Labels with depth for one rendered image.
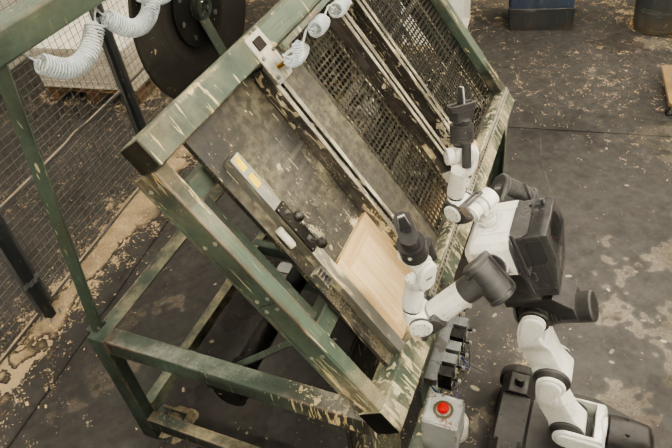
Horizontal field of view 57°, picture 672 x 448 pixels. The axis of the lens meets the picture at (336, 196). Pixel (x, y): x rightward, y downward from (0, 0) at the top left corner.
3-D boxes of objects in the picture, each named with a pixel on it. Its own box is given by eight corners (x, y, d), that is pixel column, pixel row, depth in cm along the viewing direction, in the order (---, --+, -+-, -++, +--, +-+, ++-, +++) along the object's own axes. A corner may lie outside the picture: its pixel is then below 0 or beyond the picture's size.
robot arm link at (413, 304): (403, 271, 207) (398, 309, 219) (404, 295, 199) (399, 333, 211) (435, 272, 206) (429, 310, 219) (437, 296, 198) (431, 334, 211)
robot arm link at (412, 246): (395, 251, 177) (403, 271, 186) (427, 239, 176) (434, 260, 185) (382, 217, 185) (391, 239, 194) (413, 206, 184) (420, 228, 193)
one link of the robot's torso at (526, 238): (583, 249, 226) (553, 172, 211) (573, 320, 203) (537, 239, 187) (505, 257, 244) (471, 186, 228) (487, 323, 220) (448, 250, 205)
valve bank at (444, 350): (456, 418, 242) (457, 383, 227) (421, 408, 247) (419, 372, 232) (484, 320, 277) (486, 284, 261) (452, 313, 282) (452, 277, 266)
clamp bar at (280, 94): (418, 287, 255) (468, 274, 239) (226, 54, 215) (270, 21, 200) (425, 269, 261) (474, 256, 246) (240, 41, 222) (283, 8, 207)
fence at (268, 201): (392, 354, 231) (401, 353, 229) (222, 164, 200) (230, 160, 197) (397, 344, 235) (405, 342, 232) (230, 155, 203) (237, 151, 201)
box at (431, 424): (456, 458, 212) (456, 430, 200) (422, 448, 216) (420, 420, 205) (464, 427, 220) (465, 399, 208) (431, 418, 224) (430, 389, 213)
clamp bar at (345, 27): (454, 196, 295) (498, 180, 280) (297, -14, 256) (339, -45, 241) (459, 183, 302) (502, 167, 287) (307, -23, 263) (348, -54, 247)
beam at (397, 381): (377, 435, 222) (401, 434, 215) (357, 414, 218) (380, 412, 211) (498, 108, 373) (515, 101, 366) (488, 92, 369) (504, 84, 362)
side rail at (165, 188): (357, 414, 218) (381, 411, 211) (133, 183, 182) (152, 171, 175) (363, 399, 222) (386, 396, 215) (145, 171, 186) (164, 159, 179)
